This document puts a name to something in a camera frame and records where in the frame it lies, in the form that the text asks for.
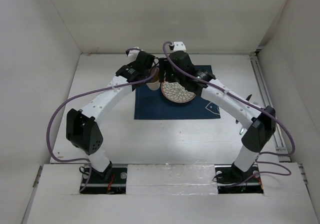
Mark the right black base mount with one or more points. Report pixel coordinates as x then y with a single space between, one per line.
228 183

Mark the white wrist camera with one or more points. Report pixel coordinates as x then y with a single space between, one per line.
177 46
132 51

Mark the beige ceramic cup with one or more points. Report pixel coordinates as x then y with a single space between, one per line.
154 83

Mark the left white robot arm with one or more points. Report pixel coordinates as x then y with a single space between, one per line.
83 126

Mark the floral orange-rimmed plate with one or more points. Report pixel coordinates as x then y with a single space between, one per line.
176 93

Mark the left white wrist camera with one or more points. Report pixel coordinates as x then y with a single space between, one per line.
132 51

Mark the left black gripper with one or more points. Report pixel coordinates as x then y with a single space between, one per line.
148 73

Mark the blue whale cloth napkin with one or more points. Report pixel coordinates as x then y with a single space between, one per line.
153 105

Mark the aluminium side rail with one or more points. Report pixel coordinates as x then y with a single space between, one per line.
280 145

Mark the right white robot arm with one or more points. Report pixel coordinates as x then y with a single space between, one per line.
258 122

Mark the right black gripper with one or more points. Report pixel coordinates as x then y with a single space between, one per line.
165 65

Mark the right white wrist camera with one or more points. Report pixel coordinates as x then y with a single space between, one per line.
177 46

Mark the green-handled metal fork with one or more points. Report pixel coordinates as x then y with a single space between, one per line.
255 103

